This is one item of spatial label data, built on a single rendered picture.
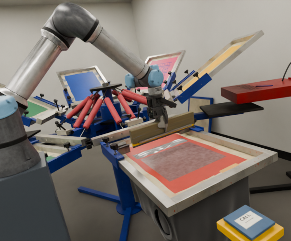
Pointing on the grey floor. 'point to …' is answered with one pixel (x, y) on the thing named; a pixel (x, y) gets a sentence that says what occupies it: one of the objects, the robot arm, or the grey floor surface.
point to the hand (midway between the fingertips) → (164, 128)
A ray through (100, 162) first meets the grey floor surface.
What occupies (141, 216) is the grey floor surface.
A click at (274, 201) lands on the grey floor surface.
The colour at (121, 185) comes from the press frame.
